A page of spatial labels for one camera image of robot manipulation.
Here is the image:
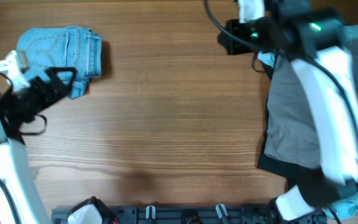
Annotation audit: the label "light blue denim jeans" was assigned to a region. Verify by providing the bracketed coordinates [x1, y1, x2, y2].
[16, 26, 102, 99]

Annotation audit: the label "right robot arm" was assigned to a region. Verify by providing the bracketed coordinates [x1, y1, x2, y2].
[218, 1, 358, 223]

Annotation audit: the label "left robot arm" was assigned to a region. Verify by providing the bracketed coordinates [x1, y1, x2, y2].
[0, 67, 76, 223]

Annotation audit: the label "grey shirt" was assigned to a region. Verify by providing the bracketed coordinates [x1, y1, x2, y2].
[265, 39, 358, 168]

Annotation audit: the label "black garment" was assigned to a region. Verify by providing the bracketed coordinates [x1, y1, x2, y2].
[255, 52, 358, 200]

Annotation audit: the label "light blue garment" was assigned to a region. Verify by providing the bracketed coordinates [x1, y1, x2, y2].
[257, 22, 358, 220]

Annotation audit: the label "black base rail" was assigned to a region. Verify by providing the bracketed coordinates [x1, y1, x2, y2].
[50, 203, 329, 224]

